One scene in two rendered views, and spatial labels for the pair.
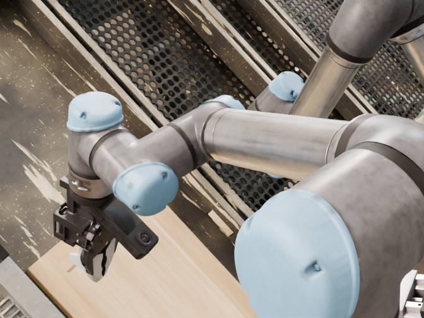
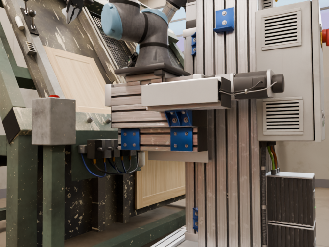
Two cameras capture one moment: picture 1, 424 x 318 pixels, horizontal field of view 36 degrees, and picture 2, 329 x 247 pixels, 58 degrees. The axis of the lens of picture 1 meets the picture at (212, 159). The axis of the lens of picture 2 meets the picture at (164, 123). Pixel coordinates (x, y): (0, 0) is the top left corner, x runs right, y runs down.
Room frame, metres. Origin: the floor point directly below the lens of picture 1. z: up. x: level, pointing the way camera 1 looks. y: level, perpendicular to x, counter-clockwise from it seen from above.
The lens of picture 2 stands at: (-0.57, -0.04, 0.79)
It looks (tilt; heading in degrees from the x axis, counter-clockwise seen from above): 2 degrees up; 353
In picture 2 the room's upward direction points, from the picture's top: straight up
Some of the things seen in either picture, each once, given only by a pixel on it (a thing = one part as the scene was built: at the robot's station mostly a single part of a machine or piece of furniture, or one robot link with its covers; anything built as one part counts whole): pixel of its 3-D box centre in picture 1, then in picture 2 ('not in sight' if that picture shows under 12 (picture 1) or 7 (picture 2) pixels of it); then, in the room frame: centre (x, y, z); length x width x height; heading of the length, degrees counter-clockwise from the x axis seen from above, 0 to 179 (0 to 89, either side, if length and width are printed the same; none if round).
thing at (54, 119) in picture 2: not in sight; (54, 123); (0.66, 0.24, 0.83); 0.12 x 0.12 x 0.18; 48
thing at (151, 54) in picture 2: not in sight; (153, 59); (0.61, -0.15, 1.09); 0.15 x 0.15 x 0.10
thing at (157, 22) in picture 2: not in sight; (152, 29); (0.61, -0.14, 1.20); 0.13 x 0.12 x 0.14; 118
